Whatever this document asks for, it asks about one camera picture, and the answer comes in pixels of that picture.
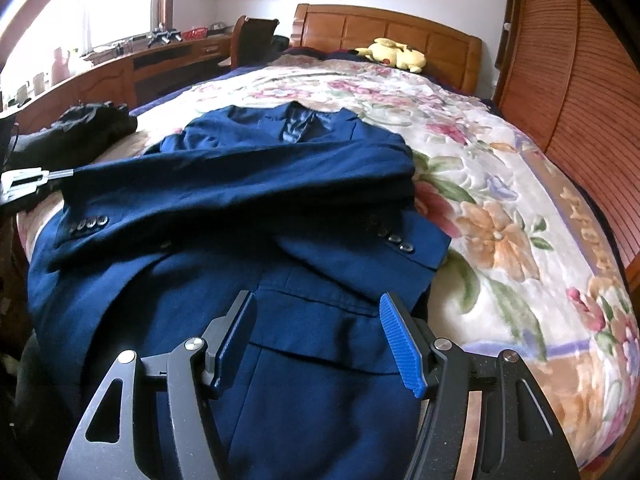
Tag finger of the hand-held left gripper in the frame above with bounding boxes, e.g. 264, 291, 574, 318
0, 166, 76, 202

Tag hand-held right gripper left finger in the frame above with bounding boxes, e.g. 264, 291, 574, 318
57, 290, 258, 480

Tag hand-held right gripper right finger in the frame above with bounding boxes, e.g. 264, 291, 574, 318
379, 291, 581, 480

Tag navy blue blazer jacket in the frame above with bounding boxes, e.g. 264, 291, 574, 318
27, 101, 453, 480

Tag black cloth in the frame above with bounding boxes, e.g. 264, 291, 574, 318
10, 102, 138, 166

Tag pink bottle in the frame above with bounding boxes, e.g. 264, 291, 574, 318
50, 47, 71, 83

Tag wooden desk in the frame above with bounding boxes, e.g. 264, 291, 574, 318
0, 35, 236, 133

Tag window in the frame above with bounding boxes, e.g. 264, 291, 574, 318
0, 0, 176, 96

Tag black binoculars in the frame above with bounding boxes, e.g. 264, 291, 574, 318
150, 26, 182, 46

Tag floral blanket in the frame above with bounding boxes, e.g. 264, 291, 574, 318
15, 52, 640, 466

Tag navy bed sheet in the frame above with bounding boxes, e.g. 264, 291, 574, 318
129, 47, 361, 111

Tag wooden chair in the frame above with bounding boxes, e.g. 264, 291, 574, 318
231, 15, 280, 68

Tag yellow plush toy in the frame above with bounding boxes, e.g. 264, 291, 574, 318
355, 37, 427, 73

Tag wooden slatted wardrobe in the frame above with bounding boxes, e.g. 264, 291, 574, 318
492, 0, 640, 271

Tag wooden bed headboard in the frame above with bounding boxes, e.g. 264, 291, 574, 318
291, 3, 483, 96

